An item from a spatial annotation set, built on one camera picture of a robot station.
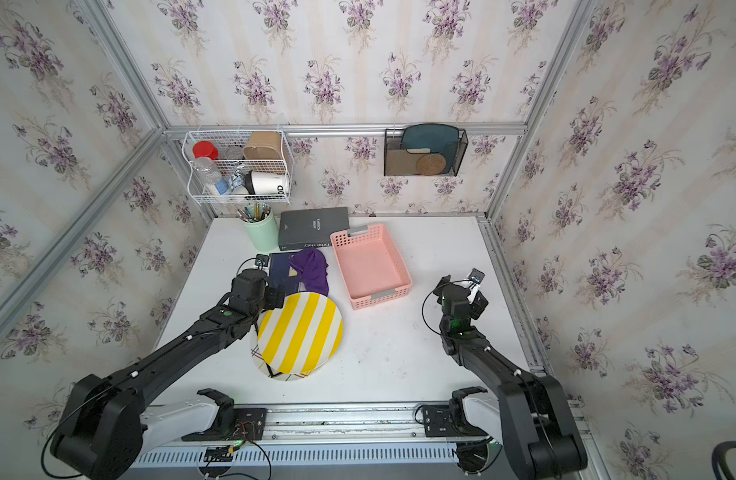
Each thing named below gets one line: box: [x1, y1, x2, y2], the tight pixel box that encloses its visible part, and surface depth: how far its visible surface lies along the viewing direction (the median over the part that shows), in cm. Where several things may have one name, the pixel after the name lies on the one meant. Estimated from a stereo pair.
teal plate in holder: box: [401, 124, 459, 175], surface depth 94 cm
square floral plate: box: [259, 360, 329, 381], surface depth 82 cm
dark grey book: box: [278, 207, 350, 251], surface depth 113 cm
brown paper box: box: [242, 131, 283, 160], surface depth 92 cm
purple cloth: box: [288, 248, 329, 297], surface depth 103 cm
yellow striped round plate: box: [257, 292, 345, 375], surface depth 88 cm
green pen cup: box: [237, 202, 279, 252], surface depth 106 cm
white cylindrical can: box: [244, 170, 289, 195], surface depth 95 cm
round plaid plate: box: [250, 334, 338, 381], surface depth 82 cm
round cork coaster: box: [416, 153, 447, 176], surface depth 100 cm
